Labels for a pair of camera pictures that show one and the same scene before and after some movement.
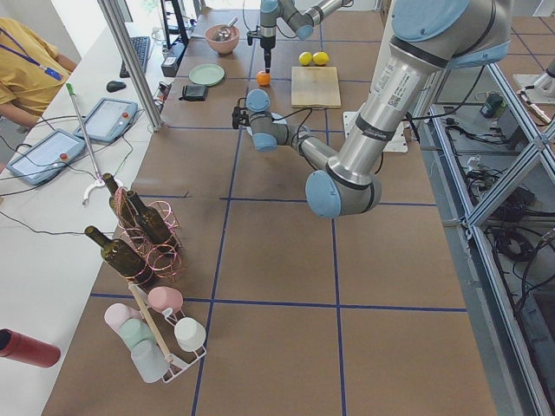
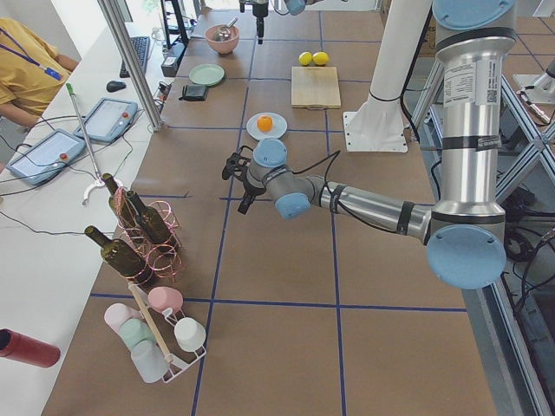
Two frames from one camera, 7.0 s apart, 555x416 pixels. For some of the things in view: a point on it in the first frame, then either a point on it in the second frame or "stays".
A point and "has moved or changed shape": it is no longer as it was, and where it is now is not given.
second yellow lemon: (305, 58) stays
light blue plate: (270, 123) stays
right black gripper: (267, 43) → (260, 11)
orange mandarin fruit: (263, 78) has moved or changed shape
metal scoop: (223, 33) stays
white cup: (190, 334) stays
